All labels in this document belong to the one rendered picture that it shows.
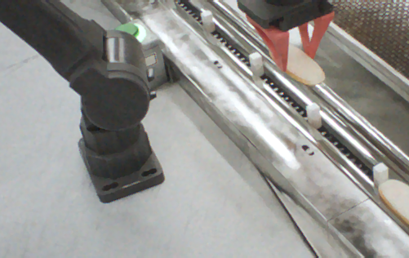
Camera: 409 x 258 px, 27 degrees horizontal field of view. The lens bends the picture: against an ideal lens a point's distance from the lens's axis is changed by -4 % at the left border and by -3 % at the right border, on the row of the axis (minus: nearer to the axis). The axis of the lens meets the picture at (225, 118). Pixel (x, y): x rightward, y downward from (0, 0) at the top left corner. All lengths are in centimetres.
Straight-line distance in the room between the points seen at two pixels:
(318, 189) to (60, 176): 35
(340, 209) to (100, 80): 30
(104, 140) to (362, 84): 36
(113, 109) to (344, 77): 35
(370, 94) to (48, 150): 43
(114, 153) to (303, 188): 24
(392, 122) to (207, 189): 25
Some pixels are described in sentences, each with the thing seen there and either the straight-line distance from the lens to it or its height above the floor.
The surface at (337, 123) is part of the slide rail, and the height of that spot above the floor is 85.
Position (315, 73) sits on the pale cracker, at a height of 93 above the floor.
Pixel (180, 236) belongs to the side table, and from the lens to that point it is 101.
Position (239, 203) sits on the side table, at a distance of 104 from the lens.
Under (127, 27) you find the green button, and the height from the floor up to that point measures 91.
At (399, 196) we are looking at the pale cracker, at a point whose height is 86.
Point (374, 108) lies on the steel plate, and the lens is 115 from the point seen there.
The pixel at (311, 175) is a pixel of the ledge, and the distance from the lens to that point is 100.
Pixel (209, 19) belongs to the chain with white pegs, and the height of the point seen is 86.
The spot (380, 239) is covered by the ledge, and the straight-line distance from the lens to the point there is 92.
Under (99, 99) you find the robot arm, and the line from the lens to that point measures 100.
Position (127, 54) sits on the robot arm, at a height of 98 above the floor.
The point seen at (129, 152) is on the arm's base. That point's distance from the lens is 107.
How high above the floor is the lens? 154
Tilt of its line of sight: 38 degrees down
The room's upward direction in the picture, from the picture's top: 11 degrees counter-clockwise
